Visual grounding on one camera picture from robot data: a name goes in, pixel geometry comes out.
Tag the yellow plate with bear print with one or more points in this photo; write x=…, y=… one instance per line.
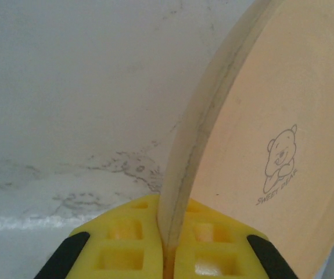
x=256, y=87

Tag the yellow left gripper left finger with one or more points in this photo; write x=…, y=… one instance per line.
x=120, y=253

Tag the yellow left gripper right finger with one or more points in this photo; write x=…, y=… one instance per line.
x=227, y=250

